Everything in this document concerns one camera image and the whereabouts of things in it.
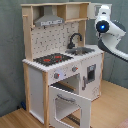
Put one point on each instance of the white oven door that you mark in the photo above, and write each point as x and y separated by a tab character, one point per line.
62	103

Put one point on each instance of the white microwave door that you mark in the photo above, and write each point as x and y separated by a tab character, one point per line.
99	11

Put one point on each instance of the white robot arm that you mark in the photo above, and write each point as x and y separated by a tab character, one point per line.
109	33

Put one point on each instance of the wooden toy kitchen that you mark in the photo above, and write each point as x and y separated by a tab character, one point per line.
47	40

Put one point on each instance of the right red stove knob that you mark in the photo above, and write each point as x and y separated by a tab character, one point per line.
74	68

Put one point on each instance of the red stove knob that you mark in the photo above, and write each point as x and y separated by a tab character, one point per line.
56	75
74	68

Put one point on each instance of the left red stove knob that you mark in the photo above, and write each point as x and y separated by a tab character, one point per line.
56	75

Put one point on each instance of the black stovetop red burners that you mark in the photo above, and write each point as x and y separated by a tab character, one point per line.
52	59

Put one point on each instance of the grey toy sink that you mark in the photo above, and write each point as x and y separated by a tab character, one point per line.
79	51

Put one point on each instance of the black toy faucet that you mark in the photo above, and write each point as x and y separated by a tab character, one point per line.
73	40

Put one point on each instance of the white fridge door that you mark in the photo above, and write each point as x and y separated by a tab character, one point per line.
90	78

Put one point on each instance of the grey range hood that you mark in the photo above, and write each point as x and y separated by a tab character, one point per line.
48	18

